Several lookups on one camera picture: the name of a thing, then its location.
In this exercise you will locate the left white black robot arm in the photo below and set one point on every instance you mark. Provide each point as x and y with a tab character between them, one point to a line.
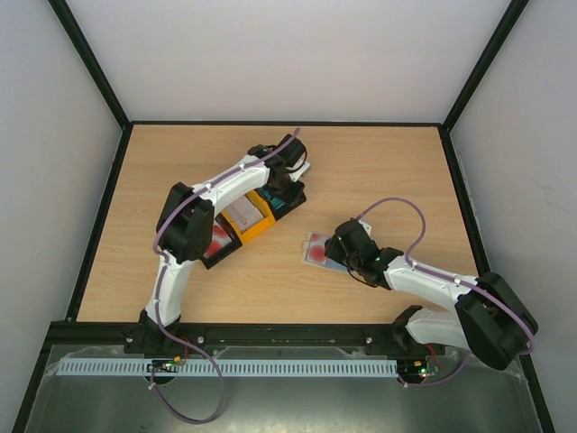
208	221

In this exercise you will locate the yellow bin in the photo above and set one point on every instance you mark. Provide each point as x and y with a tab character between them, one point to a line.
266	223

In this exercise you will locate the black bin with green cards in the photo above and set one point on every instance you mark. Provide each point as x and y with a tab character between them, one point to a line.
279	214

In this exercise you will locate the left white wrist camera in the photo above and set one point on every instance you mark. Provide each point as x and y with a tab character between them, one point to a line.
301	172

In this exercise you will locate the light blue slotted cable duct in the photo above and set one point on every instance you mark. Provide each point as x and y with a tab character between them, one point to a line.
229	368

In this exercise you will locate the black aluminium frame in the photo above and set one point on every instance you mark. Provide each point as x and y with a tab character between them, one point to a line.
70	25

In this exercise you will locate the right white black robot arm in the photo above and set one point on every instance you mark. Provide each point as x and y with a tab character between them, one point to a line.
480	314

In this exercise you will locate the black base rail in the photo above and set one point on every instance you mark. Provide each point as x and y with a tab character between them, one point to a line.
388	340

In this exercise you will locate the black bin with red cards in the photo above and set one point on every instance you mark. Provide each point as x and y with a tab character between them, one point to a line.
228	250

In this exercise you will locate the green card stack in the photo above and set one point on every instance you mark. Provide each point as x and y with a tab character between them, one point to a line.
275	203

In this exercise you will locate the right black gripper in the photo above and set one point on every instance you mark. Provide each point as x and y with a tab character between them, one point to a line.
336	252

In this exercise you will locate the red patterned card stack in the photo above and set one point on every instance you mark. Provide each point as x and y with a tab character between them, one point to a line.
220	239

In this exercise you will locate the beige card holder wallet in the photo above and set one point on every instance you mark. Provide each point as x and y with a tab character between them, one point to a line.
330	264

